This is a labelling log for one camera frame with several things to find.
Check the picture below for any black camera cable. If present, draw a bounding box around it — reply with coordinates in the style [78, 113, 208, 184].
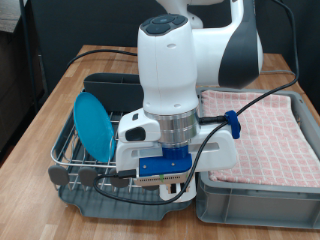
[92, 0, 300, 205]

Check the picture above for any dark cabinet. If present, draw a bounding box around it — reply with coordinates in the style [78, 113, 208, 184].
[0, 0, 44, 161]

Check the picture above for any grey dish drying rack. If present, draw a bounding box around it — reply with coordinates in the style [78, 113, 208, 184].
[53, 89, 196, 222]

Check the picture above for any blue plate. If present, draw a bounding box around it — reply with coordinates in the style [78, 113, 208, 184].
[73, 91, 117, 164]

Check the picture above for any blue cable clip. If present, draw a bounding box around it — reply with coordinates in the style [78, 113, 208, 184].
[223, 110, 242, 140]

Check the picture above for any thick black table cable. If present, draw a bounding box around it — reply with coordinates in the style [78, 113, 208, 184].
[64, 49, 139, 71]

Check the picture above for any metal wire dish rack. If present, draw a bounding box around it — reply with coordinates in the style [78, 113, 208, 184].
[47, 89, 161, 198]

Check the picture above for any pink checkered towel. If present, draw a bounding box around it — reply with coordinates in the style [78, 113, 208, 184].
[199, 89, 320, 188]

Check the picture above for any grey plastic crate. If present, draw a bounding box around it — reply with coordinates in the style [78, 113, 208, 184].
[194, 86, 320, 230]

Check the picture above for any dark grey cutlery holder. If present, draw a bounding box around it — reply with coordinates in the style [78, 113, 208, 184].
[83, 72, 145, 114]

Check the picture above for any wrist camera on blue mount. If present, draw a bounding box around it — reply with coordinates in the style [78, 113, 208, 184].
[133, 146, 194, 187]

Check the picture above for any thin grey cable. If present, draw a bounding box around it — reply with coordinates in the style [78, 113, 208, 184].
[260, 69, 294, 75]

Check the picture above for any black metal pole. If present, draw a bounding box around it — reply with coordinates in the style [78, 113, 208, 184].
[18, 0, 39, 113]

